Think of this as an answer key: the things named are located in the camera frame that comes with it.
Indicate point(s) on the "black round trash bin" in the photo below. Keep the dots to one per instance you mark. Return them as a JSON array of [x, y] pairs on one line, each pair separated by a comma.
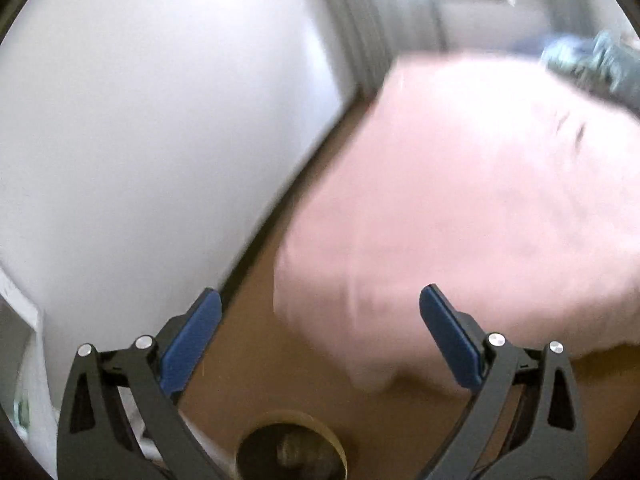
[[288, 444]]

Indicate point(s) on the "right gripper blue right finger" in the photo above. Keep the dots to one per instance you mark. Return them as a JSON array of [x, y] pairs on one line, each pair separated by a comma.
[[457, 336]]

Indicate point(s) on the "grey-green crumpled blanket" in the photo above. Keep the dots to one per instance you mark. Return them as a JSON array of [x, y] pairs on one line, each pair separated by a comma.
[[602, 66]]

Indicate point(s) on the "white desk shelf unit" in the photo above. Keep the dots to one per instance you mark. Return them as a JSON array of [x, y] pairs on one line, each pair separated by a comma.
[[28, 418]]

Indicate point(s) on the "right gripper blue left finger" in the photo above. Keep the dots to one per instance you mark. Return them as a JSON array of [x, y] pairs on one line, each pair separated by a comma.
[[184, 339]]

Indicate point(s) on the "pink bed sheet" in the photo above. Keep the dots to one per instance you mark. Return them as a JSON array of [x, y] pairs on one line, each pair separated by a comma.
[[488, 176]]

